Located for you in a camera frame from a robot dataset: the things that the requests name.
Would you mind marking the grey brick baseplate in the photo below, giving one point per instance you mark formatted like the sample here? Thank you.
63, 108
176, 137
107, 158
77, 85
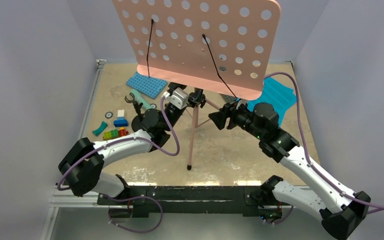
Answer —
228, 98

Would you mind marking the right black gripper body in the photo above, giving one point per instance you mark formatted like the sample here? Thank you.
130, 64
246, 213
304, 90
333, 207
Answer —
240, 117

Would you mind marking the mint green toy microphone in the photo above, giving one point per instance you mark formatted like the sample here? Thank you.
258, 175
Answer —
137, 96

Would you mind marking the blue brick baseplate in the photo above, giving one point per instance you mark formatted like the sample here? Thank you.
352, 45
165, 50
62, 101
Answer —
149, 86

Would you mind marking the blue white brick stack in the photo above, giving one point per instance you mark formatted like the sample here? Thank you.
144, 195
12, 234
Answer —
120, 120

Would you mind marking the blue sheet music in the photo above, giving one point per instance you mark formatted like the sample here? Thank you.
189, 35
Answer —
279, 96

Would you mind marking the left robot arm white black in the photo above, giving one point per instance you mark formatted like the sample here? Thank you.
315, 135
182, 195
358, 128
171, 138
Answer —
82, 167

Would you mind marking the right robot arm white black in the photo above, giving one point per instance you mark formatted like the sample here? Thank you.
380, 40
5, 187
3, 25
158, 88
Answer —
338, 207

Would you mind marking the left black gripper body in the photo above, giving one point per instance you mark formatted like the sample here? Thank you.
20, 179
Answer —
192, 102

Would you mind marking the pink music stand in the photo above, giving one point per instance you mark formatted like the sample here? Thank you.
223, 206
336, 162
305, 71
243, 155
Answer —
221, 46

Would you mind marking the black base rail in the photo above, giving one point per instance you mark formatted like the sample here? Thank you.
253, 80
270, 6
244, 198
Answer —
141, 201

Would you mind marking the teal curved brick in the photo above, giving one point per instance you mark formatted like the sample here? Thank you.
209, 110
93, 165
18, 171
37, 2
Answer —
100, 129

